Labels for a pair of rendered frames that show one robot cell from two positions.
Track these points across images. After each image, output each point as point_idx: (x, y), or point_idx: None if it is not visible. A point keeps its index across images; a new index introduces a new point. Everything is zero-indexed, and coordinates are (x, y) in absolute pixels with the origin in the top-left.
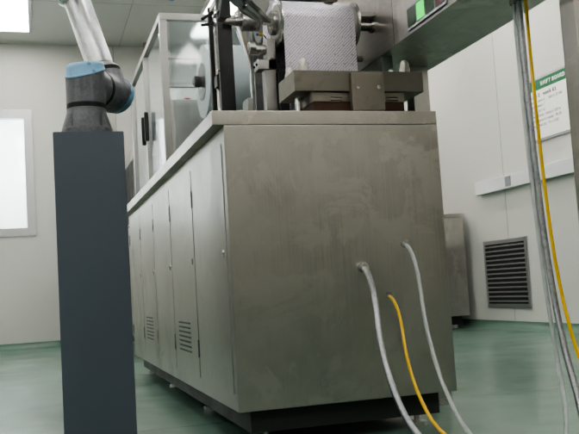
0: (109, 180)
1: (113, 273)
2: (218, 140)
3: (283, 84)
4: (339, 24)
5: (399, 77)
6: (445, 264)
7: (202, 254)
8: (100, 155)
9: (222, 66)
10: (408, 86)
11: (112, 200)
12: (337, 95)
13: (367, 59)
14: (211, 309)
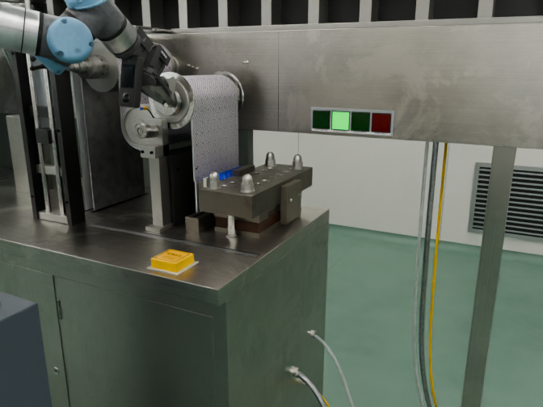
0: (27, 380)
1: None
2: (199, 307)
3: (214, 196)
4: (229, 103)
5: (303, 178)
6: (324, 333)
7: (107, 385)
8: (10, 353)
9: (64, 126)
10: (306, 183)
11: (32, 404)
12: (271, 209)
13: None
14: None
